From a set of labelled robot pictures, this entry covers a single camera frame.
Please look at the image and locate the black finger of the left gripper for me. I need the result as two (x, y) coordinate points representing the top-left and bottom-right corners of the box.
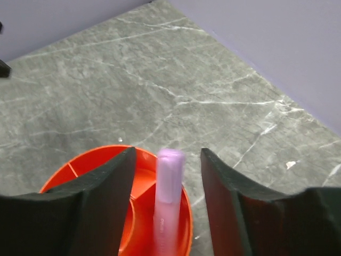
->
(0, 60), (11, 78)

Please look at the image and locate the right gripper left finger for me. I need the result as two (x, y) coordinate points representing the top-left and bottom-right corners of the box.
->
(1, 147), (136, 255)

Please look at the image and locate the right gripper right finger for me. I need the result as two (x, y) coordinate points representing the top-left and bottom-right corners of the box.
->
(200, 148), (340, 255)

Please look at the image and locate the orange round organizer container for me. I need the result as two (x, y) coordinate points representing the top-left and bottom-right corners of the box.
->
(40, 145), (193, 255)

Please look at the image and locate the lilac highlighter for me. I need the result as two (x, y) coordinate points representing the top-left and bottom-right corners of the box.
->
(153, 149), (185, 255)

